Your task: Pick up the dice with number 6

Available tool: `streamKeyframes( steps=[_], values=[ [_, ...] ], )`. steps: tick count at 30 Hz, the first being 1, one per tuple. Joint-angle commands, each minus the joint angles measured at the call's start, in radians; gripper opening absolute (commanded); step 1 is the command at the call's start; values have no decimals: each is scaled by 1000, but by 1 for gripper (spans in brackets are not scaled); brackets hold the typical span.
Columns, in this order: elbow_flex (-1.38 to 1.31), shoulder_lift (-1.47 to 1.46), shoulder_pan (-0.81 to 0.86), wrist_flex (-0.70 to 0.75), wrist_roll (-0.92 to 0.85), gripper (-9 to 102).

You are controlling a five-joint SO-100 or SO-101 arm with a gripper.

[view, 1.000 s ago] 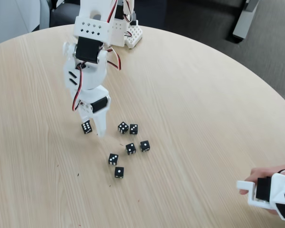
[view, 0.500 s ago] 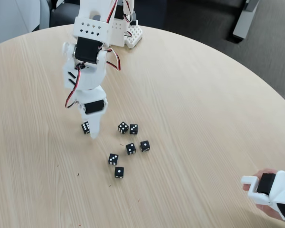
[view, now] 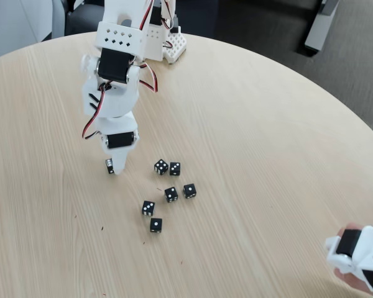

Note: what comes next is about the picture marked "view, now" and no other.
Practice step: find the grey fabric chair seat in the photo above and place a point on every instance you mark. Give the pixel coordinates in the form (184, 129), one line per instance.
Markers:
(84, 20)

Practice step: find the pale white cabinet panel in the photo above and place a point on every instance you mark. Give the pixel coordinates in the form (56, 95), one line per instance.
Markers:
(15, 28)

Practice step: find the black die showing two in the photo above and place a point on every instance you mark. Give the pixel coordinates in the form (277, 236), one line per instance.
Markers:
(171, 194)

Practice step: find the black die showing three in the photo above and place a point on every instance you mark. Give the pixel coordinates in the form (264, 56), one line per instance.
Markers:
(148, 208)
(175, 169)

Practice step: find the grey metal table leg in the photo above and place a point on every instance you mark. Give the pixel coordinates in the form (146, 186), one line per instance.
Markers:
(320, 28)

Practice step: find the person's hand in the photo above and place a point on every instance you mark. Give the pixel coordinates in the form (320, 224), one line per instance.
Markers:
(351, 281)

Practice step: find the black die showing six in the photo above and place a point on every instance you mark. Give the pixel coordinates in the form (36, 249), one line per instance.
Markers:
(108, 169)

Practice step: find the black die showing one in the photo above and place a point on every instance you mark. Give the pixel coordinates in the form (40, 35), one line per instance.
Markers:
(189, 191)
(155, 225)

